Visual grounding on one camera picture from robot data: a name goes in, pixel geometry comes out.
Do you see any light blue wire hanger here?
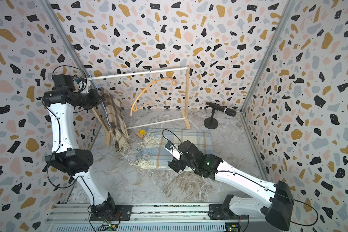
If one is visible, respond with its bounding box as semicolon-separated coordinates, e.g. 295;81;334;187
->
100;87;111;127

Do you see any brown plaid fringed scarf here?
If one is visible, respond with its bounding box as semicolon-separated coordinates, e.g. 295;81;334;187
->
104;88;130;153

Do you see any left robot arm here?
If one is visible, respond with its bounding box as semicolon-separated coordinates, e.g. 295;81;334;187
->
42;74;117;219

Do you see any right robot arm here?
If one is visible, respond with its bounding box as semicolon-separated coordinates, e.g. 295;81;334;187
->
165;141;294;231

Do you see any blue plaid fringed scarf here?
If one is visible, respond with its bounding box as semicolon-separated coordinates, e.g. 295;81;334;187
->
129;128;213;172

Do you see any black microphone on stand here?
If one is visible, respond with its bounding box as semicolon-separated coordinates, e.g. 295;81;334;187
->
203;101;237;130

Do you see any wooden clothes rack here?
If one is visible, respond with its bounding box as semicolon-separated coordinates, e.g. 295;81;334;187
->
86;66;192;146

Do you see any yellow and wood block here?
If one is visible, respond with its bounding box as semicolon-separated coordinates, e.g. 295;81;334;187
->
135;130;146;139

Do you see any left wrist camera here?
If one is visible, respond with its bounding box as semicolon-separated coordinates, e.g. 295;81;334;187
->
72;75;87;93

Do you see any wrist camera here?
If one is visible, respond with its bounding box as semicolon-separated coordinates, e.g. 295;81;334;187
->
72;75;87;93
165;142;181;160

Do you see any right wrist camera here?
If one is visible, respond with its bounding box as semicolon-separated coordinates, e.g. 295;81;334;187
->
165;142;181;160

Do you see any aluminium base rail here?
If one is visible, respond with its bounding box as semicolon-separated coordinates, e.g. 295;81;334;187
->
44;200;279;232

